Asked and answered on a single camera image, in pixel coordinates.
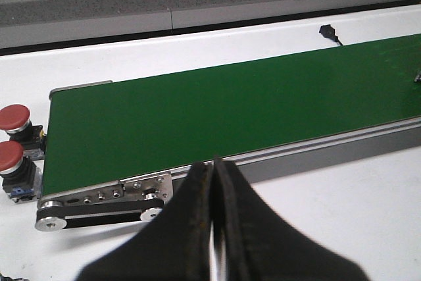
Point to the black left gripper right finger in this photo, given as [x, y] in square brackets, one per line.
[254, 243]

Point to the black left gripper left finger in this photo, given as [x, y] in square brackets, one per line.
[174, 246]

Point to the black drive belt with pulleys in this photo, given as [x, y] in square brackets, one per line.
[56, 218]

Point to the green conveyor belt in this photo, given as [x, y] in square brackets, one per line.
[109, 132]

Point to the red push button middle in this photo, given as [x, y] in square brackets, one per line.
[21, 177]

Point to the red push button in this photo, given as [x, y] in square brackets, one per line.
[16, 122]
[21, 177]

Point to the red push button upper right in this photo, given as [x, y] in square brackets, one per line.
[16, 122]

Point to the aluminium conveyor side rail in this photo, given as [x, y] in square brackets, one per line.
[316, 153]

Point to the black sensor with cable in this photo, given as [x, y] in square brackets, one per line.
[328, 32]

